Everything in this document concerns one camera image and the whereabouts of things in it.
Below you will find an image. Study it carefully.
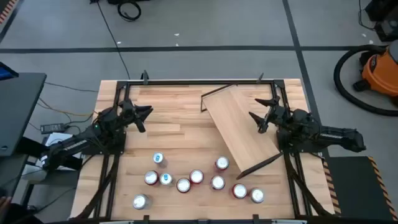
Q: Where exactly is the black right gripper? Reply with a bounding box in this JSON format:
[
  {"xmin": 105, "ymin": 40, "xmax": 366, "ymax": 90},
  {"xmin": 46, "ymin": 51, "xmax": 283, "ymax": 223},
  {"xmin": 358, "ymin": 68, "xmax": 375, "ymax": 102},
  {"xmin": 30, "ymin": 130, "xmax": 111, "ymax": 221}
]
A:
[{"xmin": 248, "ymin": 96, "xmax": 292, "ymax": 134}]

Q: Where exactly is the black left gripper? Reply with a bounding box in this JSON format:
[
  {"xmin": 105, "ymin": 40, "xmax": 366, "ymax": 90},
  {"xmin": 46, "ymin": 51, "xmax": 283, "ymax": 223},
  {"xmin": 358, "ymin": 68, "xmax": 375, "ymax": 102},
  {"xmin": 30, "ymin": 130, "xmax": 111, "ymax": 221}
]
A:
[{"xmin": 118, "ymin": 98, "xmax": 154, "ymax": 134}]

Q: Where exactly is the silver can with blue tab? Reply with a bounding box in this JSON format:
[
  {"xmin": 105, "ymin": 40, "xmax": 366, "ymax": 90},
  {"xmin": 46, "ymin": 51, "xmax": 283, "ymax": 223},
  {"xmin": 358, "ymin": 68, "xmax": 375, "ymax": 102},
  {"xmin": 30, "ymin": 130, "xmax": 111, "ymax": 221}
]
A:
[
  {"xmin": 159, "ymin": 172, "xmax": 174, "ymax": 187},
  {"xmin": 152, "ymin": 151, "xmax": 165, "ymax": 166}
]

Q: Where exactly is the red Coke Zero can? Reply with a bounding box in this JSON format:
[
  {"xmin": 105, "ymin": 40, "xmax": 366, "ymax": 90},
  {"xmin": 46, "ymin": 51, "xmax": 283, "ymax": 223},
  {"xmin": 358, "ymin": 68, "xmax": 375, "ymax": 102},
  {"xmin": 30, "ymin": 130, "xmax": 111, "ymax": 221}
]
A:
[
  {"xmin": 175, "ymin": 177, "xmax": 192, "ymax": 194},
  {"xmin": 144, "ymin": 170, "xmax": 160, "ymax": 187}
]

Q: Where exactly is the red soda can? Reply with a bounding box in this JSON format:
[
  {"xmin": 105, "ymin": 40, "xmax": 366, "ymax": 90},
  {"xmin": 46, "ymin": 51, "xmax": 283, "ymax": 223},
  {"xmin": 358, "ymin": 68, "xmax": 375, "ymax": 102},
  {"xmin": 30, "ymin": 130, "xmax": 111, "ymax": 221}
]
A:
[
  {"xmin": 214, "ymin": 156, "xmax": 230, "ymax": 172},
  {"xmin": 231, "ymin": 183, "xmax": 248, "ymax": 200}
]

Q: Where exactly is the red Cherry Coke can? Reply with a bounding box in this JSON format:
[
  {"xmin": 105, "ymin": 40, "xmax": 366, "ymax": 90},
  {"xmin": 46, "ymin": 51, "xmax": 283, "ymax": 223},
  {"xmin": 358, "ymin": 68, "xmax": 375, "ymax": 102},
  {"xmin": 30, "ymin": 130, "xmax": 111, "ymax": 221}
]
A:
[{"xmin": 189, "ymin": 169, "xmax": 205, "ymax": 185}]

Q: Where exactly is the plain silver soda can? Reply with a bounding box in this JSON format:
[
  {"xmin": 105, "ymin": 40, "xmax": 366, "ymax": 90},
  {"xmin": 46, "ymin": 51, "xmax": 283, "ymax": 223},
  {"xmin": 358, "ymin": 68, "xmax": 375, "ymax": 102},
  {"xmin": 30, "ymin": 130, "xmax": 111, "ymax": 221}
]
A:
[
  {"xmin": 249, "ymin": 187, "xmax": 266, "ymax": 204},
  {"xmin": 132, "ymin": 193, "xmax": 150, "ymax": 210}
]

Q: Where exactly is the red Coca-Cola original can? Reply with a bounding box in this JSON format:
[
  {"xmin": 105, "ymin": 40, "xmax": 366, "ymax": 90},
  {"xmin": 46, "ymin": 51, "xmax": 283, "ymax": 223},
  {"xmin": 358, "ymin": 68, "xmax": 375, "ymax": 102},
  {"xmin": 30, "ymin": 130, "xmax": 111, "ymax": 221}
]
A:
[{"xmin": 210, "ymin": 175, "xmax": 226, "ymax": 191}]

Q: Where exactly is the wooden shelf with black legs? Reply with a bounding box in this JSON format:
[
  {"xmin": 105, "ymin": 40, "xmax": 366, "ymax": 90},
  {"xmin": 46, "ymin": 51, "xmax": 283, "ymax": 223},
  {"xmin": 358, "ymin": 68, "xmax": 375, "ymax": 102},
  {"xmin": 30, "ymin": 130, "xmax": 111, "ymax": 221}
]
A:
[{"xmin": 200, "ymin": 83, "xmax": 284, "ymax": 180}]

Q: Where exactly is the orange shop vacuum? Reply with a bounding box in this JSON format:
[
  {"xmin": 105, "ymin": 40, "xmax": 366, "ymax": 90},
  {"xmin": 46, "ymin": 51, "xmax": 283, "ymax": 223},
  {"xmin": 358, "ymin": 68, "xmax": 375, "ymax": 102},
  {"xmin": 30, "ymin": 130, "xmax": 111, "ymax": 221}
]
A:
[
  {"xmin": 353, "ymin": 39, "xmax": 398, "ymax": 106},
  {"xmin": 333, "ymin": 44, "xmax": 398, "ymax": 118}
]

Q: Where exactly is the white paper sheet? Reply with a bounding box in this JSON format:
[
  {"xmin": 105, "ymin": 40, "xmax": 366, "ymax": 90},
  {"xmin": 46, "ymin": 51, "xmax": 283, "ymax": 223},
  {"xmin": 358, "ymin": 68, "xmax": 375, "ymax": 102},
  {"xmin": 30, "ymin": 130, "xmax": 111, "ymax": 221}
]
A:
[{"xmin": 40, "ymin": 132, "xmax": 83, "ymax": 170}]

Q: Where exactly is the black power adapter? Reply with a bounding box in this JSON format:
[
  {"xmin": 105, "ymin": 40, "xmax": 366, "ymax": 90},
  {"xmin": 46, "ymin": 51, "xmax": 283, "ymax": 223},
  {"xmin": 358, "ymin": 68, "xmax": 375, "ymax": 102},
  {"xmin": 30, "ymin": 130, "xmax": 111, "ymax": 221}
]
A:
[{"xmin": 40, "ymin": 123, "xmax": 67, "ymax": 135}]

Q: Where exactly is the black desk crossbar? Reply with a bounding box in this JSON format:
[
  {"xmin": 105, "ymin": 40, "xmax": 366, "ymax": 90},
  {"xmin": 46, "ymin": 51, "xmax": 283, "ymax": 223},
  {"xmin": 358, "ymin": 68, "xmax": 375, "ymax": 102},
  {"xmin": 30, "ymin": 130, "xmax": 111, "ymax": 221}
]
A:
[{"xmin": 15, "ymin": 136, "xmax": 47, "ymax": 156}]

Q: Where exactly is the black mat with hazard stripes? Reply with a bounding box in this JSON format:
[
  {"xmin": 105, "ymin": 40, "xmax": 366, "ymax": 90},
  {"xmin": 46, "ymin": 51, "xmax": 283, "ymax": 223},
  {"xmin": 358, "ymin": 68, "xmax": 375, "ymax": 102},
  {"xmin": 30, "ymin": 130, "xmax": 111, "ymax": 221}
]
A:
[{"xmin": 322, "ymin": 155, "xmax": 398, "ymax": 222}]

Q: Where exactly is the black desk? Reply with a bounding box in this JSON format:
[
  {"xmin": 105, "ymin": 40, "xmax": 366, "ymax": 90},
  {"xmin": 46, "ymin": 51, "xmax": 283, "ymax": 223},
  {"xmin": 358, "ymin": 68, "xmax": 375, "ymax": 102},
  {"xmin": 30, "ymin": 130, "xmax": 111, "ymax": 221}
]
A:
[{"xmin": 0, "ymin": 72, "xmax": 47, "ymax": 158}]

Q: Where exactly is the monitor with blue screen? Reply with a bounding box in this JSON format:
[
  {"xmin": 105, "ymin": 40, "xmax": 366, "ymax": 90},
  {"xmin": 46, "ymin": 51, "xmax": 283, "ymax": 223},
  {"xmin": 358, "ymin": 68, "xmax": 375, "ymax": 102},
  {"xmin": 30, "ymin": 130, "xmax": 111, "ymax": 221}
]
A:
[{"xmin": 0, "ymin": 61, "xmax": 19, "ymax": 81}]

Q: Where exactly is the black equipment case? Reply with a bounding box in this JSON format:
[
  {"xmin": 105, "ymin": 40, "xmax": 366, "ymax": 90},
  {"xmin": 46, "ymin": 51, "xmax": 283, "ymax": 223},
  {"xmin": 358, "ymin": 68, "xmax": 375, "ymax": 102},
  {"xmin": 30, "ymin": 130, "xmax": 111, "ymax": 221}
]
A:
[{"xmin": 365, "ymin": 0, "xmax": 398, "ymax": 43}]

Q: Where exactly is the person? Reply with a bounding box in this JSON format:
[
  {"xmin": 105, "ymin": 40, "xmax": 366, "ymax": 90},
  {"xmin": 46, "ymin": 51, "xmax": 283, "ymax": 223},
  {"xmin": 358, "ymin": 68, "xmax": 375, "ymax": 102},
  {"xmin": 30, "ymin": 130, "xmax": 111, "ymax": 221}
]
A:
[{"xmin": 0, "ymin": 195, "xmax": 41, "ymax": 224}]

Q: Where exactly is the orange black hazard strip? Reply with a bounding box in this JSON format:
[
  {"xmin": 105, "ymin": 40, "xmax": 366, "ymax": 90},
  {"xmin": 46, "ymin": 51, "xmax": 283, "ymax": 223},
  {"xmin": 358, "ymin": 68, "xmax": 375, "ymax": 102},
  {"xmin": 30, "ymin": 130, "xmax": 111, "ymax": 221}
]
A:
[{"xmin": 0, "ymin": 0, "xmax": 18, "ymax": 25}]

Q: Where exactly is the black metal table frame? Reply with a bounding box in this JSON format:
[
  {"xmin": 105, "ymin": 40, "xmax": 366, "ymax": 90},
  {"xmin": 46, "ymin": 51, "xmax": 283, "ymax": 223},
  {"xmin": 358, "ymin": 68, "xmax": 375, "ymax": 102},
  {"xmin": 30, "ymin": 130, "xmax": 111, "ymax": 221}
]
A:
[{"xmin": 74, "ymin": 79, "xmax": 336, "ymax": 224}]

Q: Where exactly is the yellow floor cable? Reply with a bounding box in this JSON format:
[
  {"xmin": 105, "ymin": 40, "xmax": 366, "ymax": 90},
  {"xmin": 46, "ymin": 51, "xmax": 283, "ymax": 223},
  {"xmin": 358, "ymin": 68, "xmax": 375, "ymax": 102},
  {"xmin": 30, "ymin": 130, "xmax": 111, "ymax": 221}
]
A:
[{"xmin": 37, "ymin": 98, "xmax": 95, "ymax": 118}]

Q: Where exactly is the long black floor cable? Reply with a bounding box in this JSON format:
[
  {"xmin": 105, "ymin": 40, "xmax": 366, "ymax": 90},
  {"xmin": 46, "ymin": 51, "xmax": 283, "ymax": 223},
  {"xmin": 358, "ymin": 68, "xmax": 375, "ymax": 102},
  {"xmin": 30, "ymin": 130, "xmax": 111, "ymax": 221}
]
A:
[{"xmin": 96, "ymin": 0, "xmax": 131, "ymax": 80}]

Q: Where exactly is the coiled black cable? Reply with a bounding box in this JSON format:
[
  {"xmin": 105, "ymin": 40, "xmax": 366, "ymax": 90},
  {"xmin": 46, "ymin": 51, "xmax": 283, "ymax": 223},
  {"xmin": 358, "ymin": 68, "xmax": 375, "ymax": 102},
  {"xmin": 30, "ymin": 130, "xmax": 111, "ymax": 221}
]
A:
[{"xmin": 116, "ymin": 1, "xmax": 142, "ymax": 22}]

